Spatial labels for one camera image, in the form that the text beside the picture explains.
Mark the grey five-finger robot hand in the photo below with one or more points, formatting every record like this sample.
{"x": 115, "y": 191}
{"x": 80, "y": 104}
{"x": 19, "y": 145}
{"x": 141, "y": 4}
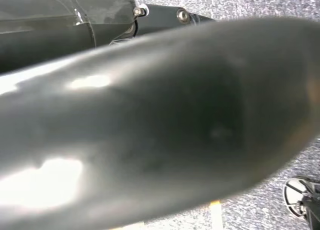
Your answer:
{"x": 160, "y": 122}

